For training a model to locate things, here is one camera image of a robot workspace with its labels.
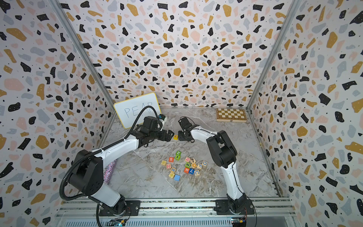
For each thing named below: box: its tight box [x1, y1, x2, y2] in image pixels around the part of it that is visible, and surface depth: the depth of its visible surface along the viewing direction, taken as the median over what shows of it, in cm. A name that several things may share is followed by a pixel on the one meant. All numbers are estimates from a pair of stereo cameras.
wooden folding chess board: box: [215, 107, 248, 123], surface depth 115 cm
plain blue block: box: [173, 174, 181, 182], surface depth 85 cm
